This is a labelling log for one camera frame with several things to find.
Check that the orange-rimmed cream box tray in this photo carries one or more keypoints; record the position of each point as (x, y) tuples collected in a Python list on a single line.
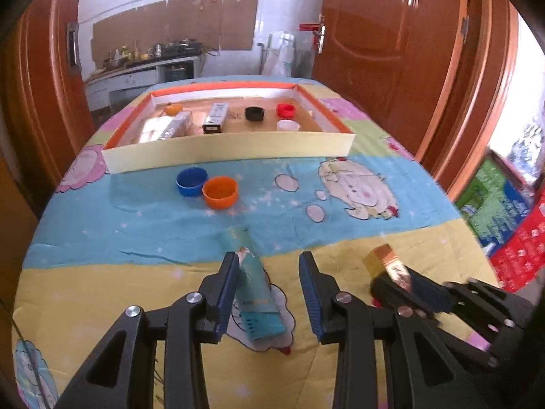
[(234, 149)]

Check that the yellow bottle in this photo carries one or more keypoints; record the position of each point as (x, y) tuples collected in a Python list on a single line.
[(124, 51)]

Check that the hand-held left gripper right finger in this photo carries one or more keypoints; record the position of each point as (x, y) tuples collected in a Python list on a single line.
[(310, 298)]

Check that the cartoon sheep printed blanket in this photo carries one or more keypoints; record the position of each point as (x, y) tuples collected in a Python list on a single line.
[(149, 230)]

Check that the deep orange bottle cap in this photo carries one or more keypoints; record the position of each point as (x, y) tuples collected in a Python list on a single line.
[(220, 193)]

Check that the metal strike plate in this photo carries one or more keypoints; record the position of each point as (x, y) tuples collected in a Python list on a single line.
[(72, 44)]

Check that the white plastic bag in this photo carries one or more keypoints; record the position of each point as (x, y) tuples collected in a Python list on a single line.
[(281, 57)]

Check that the metal kettle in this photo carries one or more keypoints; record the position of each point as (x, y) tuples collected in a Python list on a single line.
[(156, 50)]

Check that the door hinge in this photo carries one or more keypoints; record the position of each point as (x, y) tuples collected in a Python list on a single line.
[(465, 25)]

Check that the gold box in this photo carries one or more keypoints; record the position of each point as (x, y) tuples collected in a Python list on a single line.
[(383, 260)]

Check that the white bottle cap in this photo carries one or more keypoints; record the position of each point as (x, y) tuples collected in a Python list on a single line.
[(288, 125)]

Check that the black gas stove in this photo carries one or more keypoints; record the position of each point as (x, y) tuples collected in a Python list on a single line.
[(181, 46)]

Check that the kitchen counter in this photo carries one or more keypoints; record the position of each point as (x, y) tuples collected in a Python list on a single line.
[(140, 76)]

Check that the silver packet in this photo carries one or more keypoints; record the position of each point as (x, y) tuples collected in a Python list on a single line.
[(176, 124)]

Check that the black bottle cap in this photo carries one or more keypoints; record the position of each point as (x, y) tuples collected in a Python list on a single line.
[(254, 114)]

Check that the teal tube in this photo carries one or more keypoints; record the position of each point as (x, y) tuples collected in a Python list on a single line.
[(251, 281)]

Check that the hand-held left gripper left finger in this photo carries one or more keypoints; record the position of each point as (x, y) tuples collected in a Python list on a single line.
[(226, 298)]

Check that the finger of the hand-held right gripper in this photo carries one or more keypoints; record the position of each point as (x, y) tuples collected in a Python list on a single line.
[(385, 290), (430, 295)]

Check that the red printed package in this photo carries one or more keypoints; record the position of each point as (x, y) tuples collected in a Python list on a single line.
[(519, 251)]

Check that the metal basin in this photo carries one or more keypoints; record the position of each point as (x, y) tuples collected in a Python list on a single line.
[(113, 63)]

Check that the red bottle cap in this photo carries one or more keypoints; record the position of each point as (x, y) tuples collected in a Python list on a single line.
[(285, 110)]

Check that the cardboard sheet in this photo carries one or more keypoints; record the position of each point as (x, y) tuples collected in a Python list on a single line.
[(170, 25)]

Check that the small white box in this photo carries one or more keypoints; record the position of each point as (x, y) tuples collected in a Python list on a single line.
[(215, 117)]

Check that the wooden door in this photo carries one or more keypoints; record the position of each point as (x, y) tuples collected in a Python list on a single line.
[(383, 51)]

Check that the green printed cardboard box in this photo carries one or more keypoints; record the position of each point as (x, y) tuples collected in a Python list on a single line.
[(494, 204)]

